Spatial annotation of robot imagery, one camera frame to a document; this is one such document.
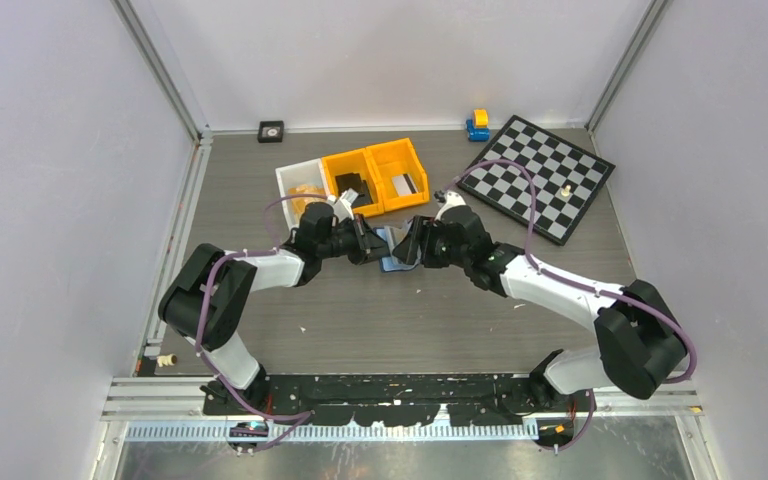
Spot small beige spool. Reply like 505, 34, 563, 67
155, 354, 177, 368

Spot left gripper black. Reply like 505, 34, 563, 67
317, 213, 394, 266

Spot small black square device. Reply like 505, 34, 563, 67
257, 120, 285, 144

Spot orange plastic bin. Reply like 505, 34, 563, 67
322, 148, 384, 217
367, 138, 430, 212

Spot tan items in white bin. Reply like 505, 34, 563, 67
288, 184, 326, 216

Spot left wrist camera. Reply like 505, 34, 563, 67
327, 188, 359, 223

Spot orange plastic bin left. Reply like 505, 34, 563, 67
322, 148, 384, 217

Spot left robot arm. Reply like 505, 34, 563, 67
158, 202, 389, 414

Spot black object in bin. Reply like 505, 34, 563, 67
335, 173, 373, 208

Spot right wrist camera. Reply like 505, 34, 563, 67
434, 190, 466, 220

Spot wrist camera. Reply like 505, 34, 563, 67
434, 190, 466, 220
327, 188, 359, 223

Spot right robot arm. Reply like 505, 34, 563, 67
393, 206, 691, 411

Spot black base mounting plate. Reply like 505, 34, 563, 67
200, 373, 595, 427

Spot card in orange bin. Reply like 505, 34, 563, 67
391, 173, 420, 197

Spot white plastic bin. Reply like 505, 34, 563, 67
275, 158, 331, 228

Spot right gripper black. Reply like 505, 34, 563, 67
394, 214, 471, 268

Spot blue leather card holder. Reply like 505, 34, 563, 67
377, 225, 425, 274

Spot orange plastic bin right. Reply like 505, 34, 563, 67
367, 138, 430, 212

